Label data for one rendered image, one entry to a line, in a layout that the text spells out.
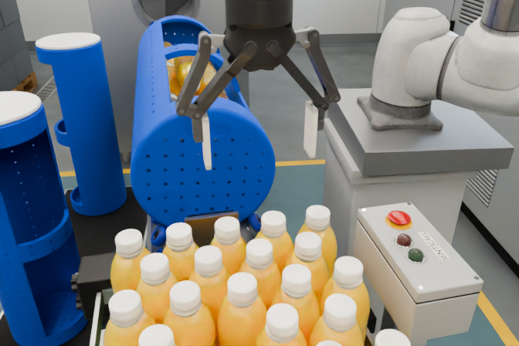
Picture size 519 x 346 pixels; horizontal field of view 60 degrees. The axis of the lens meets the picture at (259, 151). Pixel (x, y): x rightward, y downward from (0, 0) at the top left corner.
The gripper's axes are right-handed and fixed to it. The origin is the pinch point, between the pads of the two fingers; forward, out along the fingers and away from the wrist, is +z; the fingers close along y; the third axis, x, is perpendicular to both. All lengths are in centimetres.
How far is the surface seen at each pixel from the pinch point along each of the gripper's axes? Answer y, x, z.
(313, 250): -7.5, 2.0, 16.2
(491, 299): -124, -73, 128
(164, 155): 12.6, -26.3, 13.0
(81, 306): 29.1, -11.7, 33.0
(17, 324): 70, -76, 100
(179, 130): 9.3, -25.7, 7.9
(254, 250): 0.9, 0.7, 15.6
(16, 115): 53, -80, 24
